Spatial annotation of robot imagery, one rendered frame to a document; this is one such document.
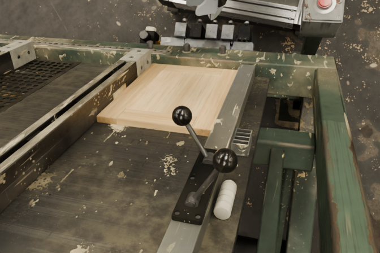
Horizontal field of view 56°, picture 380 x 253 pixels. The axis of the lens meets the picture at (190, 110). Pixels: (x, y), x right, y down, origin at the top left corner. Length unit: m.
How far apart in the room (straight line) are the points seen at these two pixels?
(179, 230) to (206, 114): 0.42
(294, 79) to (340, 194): 0.62
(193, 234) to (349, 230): 0.23
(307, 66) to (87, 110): 0.68
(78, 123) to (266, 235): 0.49
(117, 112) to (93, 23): 1.59
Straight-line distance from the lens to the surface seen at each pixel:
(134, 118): 0.92
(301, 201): 1.30
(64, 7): 2.66
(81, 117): 0.90
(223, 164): 0.52
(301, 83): 1.22
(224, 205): 0.63
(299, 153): 0.94
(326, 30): 1.30
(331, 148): 0.78
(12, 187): 0.75
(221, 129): 0.82
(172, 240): 0.56
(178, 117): 0.64
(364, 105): 2.13
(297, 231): 1.32
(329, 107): 0.94
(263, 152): 0.94
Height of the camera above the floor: 2.07
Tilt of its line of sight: 75 degrees down
